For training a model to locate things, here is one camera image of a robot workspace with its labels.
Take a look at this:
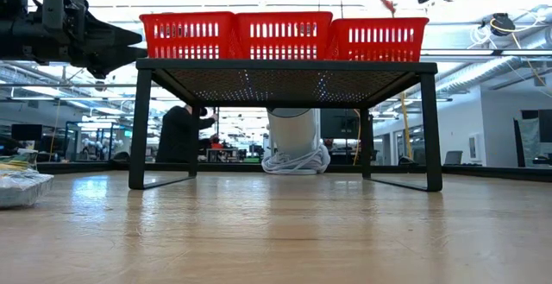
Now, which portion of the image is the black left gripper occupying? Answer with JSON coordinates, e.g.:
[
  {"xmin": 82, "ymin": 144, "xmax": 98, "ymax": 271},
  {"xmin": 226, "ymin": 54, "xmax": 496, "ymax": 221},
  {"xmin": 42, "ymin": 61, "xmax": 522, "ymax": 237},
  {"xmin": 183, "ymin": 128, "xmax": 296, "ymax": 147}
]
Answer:
[{"xmin": 25, "ymin": 0, "xmax": 148, "ymax": 80}]

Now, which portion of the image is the yellow green crayon pack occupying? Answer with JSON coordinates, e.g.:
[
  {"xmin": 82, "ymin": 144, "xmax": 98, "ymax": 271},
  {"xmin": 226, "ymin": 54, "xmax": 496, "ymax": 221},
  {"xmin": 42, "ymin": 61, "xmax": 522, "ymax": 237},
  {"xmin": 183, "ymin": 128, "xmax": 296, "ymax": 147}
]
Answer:
[{"xmin": 0, "ymin": 148, "xmax": 39, "ymax": 167}]

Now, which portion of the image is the grey office chair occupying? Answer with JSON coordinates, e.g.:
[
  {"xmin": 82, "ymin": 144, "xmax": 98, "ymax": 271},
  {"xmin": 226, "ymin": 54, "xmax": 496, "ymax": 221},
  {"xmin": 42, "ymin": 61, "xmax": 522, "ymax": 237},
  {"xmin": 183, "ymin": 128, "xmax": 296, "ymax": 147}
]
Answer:
[{"xmin": 443, "ymin": 149, "xmax": 464, "ymax": 167}]

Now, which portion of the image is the red plastic slotted basket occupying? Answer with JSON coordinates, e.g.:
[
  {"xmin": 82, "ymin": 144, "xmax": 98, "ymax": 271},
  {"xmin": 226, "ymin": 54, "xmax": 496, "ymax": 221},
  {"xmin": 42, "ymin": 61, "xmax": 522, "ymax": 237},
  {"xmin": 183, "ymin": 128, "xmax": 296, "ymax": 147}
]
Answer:
[
  {"xmin": 235, "ymin": 10, "xmax": 334, "ymax": 60},
  {"xmin": 138, "ymin": 10, "xmax": 238, "ymax": 60},
  {"xmin": 328, "ymin": 16, "xmax": 430, "ymax": 64}
]

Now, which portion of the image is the person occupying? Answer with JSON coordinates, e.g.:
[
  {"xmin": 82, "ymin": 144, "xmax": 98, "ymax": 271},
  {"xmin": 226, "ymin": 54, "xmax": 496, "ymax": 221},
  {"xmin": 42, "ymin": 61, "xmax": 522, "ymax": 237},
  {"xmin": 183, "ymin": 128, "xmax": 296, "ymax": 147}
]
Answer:
[{"xmin": 154, "ymin": 104, "xmax": 219, "ymax": 164}]

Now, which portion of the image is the black monitor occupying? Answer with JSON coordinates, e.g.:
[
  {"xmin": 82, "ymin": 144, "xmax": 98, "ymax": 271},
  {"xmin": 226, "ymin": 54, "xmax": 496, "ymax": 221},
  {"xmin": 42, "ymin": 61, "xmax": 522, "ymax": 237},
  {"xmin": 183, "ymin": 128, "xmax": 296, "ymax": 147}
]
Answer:
[
  {"xmin": 538, "ymin": 109, "xmax": 552, "ymax": 143},
  {"xmin": 319, "ymin": 108, "xmax": 361, "ymax": 141},
  {"xmin": 10, "ymin": 123, "xmax": 44, "ymax": 142}
]

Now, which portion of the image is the black perforated metal riser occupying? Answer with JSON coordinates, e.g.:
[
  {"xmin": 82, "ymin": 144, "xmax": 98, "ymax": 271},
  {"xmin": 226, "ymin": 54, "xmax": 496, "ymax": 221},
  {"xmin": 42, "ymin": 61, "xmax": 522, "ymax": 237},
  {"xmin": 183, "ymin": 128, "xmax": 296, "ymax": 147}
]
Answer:
[{"xmin": 128, "ymin": 58, "xmax": 444, "ymax": 192}]

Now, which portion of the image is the grey fabric cover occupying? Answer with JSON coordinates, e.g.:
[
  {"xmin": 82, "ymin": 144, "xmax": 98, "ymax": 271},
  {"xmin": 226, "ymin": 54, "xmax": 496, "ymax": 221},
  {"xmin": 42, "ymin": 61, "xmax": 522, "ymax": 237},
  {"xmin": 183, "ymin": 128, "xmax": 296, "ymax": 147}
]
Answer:
[{"xmin": 517, "ymin": 117, "xmax": 543, "ymax": 158}]

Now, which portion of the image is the white round spot lamp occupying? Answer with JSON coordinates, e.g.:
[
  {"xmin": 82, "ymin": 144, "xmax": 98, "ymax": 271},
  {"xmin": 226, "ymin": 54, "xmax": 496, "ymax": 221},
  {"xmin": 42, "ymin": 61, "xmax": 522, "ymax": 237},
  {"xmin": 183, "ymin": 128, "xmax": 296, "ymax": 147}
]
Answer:
[{"xmin": 266, "ymin": 108, "xmax": 323, "ymax": 158}]

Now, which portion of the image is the black ceiling cable reel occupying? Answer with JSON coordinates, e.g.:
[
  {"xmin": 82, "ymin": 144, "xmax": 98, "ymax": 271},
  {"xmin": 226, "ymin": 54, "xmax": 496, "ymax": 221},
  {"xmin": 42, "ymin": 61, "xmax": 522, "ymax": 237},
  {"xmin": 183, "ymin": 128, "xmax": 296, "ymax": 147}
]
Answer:
[{"xmin": 489, "ymin": 12, "xmax": 518, "ymax": 37}]

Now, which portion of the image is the yellow hanging cable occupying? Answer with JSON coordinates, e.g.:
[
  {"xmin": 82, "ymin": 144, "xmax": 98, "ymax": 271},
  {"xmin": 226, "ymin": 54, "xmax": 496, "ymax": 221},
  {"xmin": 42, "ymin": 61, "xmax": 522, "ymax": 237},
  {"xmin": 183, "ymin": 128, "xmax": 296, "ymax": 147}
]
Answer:
[{"xmin": 386, "ymin": 0, "xmax": 414, "ymax": 161}]

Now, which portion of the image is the white coiled lamp cable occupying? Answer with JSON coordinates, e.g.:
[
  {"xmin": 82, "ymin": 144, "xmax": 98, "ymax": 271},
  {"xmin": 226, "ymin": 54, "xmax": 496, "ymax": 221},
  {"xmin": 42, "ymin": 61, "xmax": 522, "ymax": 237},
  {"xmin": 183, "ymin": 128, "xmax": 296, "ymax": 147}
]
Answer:
[{"xmin": 260, "ymin": 143, "xmax": 332, "ymax": 176}]

